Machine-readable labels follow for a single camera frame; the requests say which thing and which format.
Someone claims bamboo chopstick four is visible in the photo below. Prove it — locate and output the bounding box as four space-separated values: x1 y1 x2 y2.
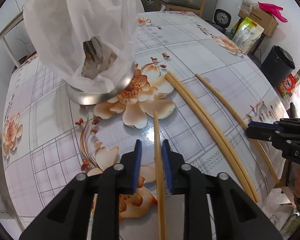
194 73 280 184

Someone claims bamboo chopstick three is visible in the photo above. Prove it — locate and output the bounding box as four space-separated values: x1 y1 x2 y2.
165 71 260 203

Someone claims bamboo chopstick one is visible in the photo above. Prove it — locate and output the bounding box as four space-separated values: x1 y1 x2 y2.
153 112 166 240

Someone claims bamboo chopstick two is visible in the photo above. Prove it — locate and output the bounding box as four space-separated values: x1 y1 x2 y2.
165 73 257 203

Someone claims red snack packet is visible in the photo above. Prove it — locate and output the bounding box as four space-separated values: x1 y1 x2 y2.
277 74 297 98

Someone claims black trash bin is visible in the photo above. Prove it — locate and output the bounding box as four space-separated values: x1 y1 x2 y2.
261 46 295 87

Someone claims floral plastic tablecloth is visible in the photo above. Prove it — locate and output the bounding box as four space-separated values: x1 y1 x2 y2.
2 12 287 239

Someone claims yellow green rice bag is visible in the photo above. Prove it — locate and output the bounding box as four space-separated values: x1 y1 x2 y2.
232 16 264 53

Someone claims cardboard box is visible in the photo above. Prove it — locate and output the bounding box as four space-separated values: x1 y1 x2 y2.
247 8 279 37

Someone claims pink plastic bag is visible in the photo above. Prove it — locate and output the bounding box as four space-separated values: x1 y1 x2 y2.
258 2 288 23

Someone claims black white rice cooker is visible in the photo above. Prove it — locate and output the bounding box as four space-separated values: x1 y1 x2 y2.
211 9 231 33

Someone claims wooden chair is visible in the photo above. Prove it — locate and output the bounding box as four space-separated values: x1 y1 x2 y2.
159 0 206 17

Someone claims white desk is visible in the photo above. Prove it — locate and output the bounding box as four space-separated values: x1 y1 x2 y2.
0 11 24 68

